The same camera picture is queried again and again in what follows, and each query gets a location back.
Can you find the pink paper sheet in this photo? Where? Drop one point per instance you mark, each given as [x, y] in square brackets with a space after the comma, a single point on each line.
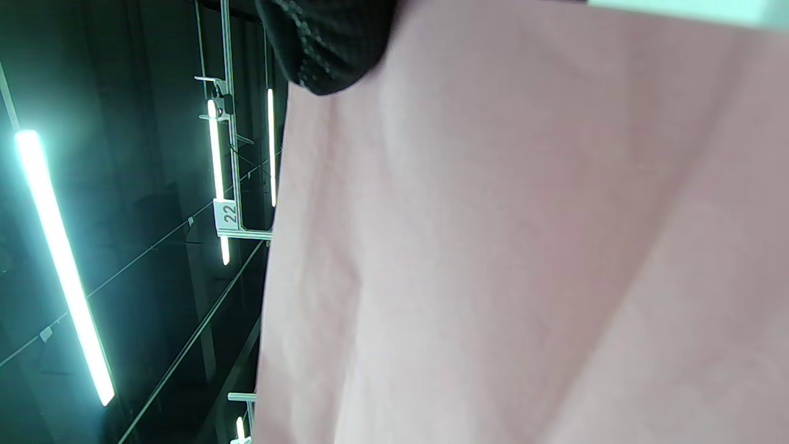
[505, 246]

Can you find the white hanging number sign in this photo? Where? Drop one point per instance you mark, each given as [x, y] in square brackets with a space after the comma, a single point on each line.
[227, 216]

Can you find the metal ceiling rail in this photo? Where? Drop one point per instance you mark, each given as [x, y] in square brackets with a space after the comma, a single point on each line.
[227, 49]

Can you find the long ceiling light tube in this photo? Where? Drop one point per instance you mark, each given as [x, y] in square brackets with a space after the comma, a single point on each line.
[216, 160]
[240, 431]
[271, 148]
[61, 265]

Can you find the person's right hand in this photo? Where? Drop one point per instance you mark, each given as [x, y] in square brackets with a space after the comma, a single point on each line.
[327, 43]

